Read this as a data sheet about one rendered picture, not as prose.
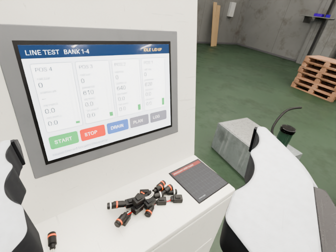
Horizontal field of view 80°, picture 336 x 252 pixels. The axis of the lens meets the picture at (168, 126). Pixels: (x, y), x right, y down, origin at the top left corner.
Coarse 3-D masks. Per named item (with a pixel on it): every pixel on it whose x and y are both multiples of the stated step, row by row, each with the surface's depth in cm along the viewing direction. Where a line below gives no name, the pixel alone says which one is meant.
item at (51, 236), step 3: (51, 231) 51; (54, 231) 51; (48, 234) 50; (51, 234) 50; (54, 234) 50; (48, 237) 50; (51, 237) 49; (54, 237) 50; (48, 240) 49; (51, 240) 49; (54, 240) 49; (48, 243) 48; (51, 243) 49; (54, 243) 49; (48, 246) 49; (51, 246) 48; (54, 246) 48; (51, 249) 48
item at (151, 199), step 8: (160, 184) 65; (168, 184) 67; (144, 192) 64; (152, 192) 63; (160, 192) 64; (168, 192) 66; (176, 192) 67; (120, 200) 59; (128, 200) 59; (136, 200) 58; (144, 200) 60; (152, 200) 61; (160, 200) 63; (168, 200) 65; (176, 200) 64; (112, 208) 58; (136, 208) 57; (152, 208) 60; (120, 216) 55; (128, 216) 57; (120, 224) 53
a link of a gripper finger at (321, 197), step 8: (320, 192) 7; (320, 200) 7; (328, 200) 7; (320, 208) 7; (328, 208) 7; (320, 216) 6; (328, 216) 6; (320, 224) 6; (328, 224) 6; (320, 232) 6; (328, 232) 6; (320, 240) 6; (328, 240) 6; (328, 248) 6
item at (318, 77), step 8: (312, 56) 500; (320, 56) 517; (304, 64) 511; (312, 64) 523; (320, 64) 484; (328, 64) 468; (304, 72) 515; (312, 72) 526; (320, 72) 484; (328, 72) 493; (296, 80) 532; (304, 80) 516; (312, 80) 510; (320, 80) 490; (328, 80) 473; (312, 88) 504; (320, 88) 513; (328, 88) 476; (320, 96) 495; (328, 96) 479
